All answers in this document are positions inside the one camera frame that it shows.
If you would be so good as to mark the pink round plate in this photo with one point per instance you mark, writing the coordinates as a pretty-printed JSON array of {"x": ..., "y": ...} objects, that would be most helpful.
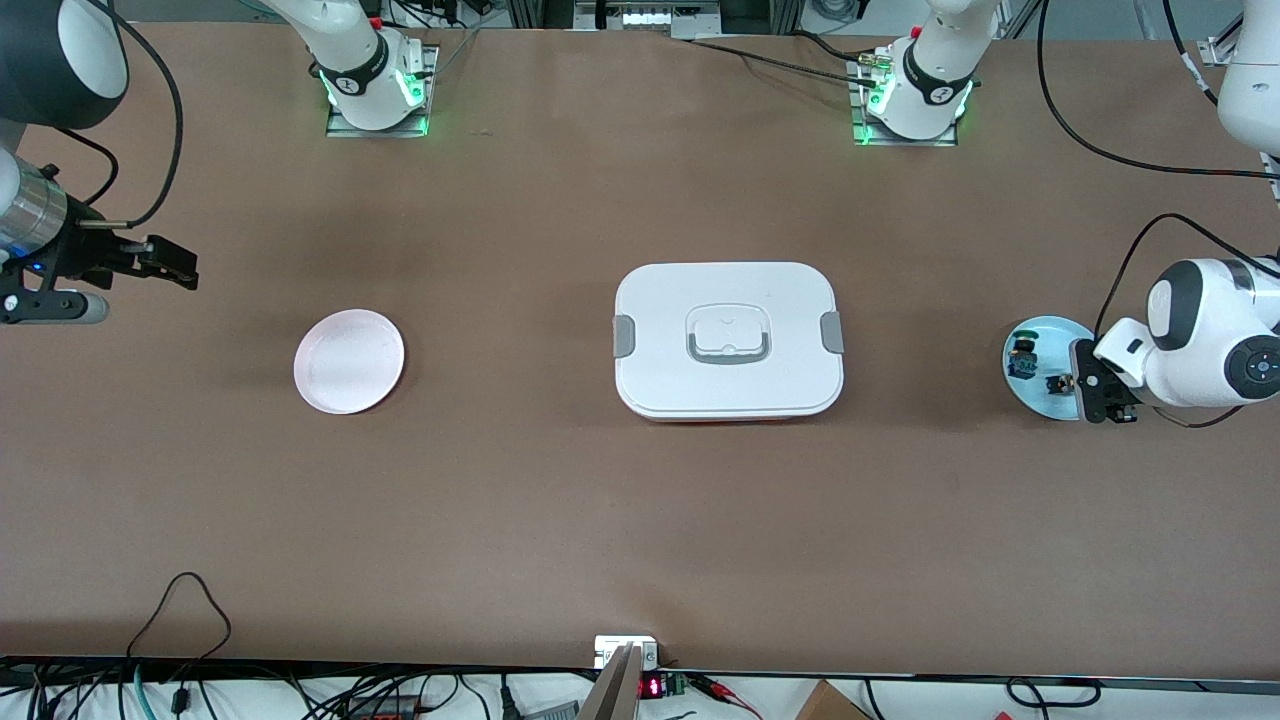
[{"x": 350, "y": 362}]

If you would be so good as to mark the white lidded storage box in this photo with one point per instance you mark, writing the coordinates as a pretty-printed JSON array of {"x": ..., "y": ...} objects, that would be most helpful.
[{"x": 660, "y": 300}]

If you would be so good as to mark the red LED display module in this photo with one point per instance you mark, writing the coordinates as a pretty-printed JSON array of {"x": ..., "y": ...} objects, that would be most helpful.
[{"x": 652, "y": 687}]

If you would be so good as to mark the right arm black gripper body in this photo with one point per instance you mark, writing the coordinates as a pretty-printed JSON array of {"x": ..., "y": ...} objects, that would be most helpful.
[{"x": 84, "y": 257}]

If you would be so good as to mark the grey metal bar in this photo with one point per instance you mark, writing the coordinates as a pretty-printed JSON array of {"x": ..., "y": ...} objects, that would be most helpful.
[{"x": 615, "y": 695}]

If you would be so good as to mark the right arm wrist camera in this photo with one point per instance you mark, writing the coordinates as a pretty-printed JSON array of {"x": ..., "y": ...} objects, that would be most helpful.
[{"x": 60, "y": 308}]

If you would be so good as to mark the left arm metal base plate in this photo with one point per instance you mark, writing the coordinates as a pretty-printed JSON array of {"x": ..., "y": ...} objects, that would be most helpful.
[{"x": 862, "y": 138}]

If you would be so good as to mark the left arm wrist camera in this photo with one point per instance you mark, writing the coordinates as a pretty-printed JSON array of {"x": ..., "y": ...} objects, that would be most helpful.
[{"x": 1083, "y": 380}]

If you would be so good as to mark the red clip leads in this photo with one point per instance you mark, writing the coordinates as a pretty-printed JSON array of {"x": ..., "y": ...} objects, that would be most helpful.
[{"x": 720, "y": 688}]

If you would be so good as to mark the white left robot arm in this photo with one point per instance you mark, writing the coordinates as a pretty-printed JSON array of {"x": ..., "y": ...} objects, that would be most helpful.
[{"x": 1200, "y": 340}]

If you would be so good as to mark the small white electronics box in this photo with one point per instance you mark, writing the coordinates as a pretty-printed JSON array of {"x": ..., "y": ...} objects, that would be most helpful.
[{"x": 610, "y": 650}]

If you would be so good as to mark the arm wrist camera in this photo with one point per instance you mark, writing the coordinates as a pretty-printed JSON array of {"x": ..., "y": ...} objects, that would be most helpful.
[
  {"x": 1083, "y": 380},
  {"x": 60, "y": 308}
]

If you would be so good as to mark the brown cardboard piece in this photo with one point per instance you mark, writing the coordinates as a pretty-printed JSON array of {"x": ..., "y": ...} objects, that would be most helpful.
[{"x": 830, "y": 705}]

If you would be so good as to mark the aluminium rack with equipment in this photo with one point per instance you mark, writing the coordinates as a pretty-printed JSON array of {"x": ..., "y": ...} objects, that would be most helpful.
[{"x": 650, "y": 18}]

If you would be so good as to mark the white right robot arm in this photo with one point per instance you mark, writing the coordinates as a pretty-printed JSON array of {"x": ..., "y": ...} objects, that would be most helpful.
[{"x": 350, "y": 70}]

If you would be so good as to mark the green push button switch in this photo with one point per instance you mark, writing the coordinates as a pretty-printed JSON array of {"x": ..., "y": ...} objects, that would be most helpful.
[{"x": 1022, "y": 362}]

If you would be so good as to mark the light blue round plate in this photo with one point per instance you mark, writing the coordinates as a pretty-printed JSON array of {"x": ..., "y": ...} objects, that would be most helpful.
[{"x": 1055, "y": 340}]

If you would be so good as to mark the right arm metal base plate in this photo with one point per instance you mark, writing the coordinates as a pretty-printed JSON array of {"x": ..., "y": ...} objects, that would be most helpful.
[{"x": 345, "y": 131}]

